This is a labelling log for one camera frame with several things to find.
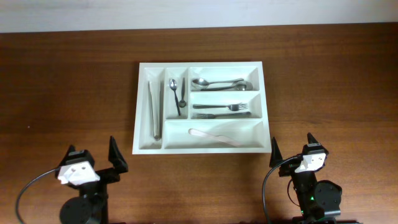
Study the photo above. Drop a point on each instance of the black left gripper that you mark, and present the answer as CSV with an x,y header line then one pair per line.
x,y
115,155

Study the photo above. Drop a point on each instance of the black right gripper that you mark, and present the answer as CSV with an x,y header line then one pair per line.
x,y
276,155

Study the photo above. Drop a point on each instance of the small steel fork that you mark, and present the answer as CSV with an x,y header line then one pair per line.
x,y
233,107

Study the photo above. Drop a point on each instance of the white plastic knife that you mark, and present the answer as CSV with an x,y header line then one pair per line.
x,y
220,138

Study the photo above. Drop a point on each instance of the large steel fork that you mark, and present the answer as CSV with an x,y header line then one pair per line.
x,y
220,115

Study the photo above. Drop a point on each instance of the small steel measuring spoon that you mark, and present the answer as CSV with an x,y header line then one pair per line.
x,y
173,87

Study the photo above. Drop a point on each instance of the steel tablespoon long handle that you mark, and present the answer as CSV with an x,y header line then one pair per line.
x,y
201,83

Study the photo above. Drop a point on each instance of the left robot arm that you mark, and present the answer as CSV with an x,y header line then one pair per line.
x,y
82,210

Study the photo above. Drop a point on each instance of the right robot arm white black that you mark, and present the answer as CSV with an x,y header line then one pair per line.
x,y
319,201

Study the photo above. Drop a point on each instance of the white plastic cutlery tray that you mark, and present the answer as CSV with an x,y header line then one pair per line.
x,y
252,132

